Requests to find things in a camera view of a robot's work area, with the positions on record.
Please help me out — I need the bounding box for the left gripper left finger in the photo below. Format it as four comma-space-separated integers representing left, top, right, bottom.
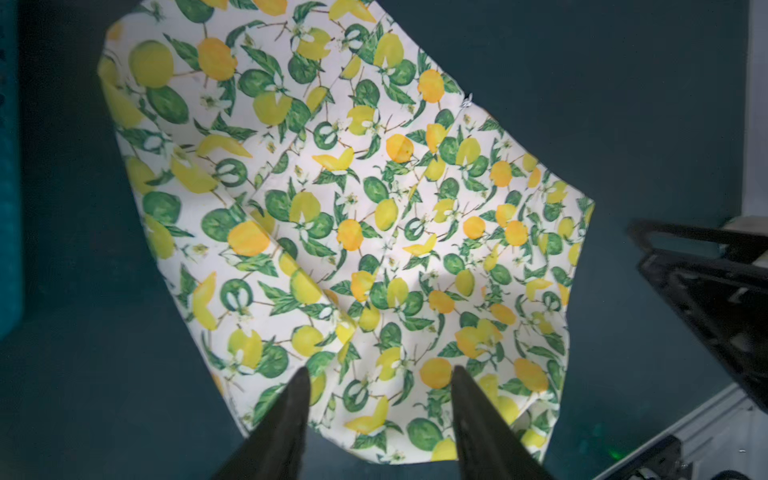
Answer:
212, 367, 311, 479

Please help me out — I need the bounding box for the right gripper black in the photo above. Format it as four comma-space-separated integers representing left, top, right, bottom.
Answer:
627, 219, 767, 411

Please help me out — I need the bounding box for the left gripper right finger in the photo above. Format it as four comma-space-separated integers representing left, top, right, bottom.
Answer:
451, 366, 553, 480

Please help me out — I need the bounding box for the lemon print skirt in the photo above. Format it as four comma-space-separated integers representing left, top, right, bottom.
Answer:
98, 1, 595, 464

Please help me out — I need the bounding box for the green table mat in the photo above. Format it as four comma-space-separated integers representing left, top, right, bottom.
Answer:
1, 1, 748, 479

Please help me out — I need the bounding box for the teal plastic basket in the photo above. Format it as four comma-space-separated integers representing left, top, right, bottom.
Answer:
0, 0, 24, 337

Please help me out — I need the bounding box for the aluminium front rail frame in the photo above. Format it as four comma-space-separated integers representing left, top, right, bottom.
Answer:
598, 384, 767, 479

